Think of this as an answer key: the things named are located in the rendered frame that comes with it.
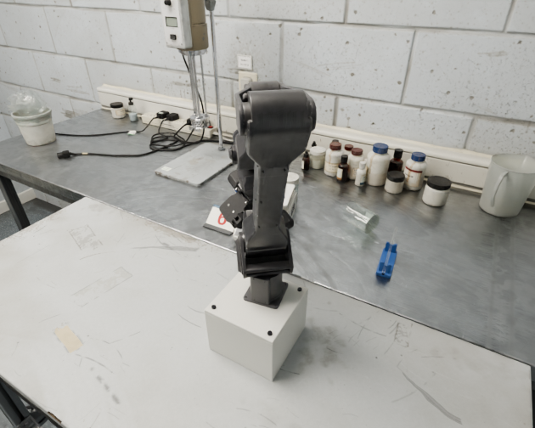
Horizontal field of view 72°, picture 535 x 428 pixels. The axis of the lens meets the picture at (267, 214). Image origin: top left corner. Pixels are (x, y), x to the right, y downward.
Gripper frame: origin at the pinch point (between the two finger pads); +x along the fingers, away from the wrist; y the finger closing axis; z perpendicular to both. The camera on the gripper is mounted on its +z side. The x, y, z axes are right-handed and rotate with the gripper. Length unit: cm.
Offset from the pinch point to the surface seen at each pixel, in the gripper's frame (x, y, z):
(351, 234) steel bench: 17.8, 11.3, -18.7
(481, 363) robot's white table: 1, 49, -16
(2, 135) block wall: 106, -215, 100
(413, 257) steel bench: 14.8, 25.7, -26.0
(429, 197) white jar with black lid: 26, 12, -48
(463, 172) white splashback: 30, 11, -65
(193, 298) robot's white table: 1.9, 8.2, 23.3
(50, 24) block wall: 33, -171, 25
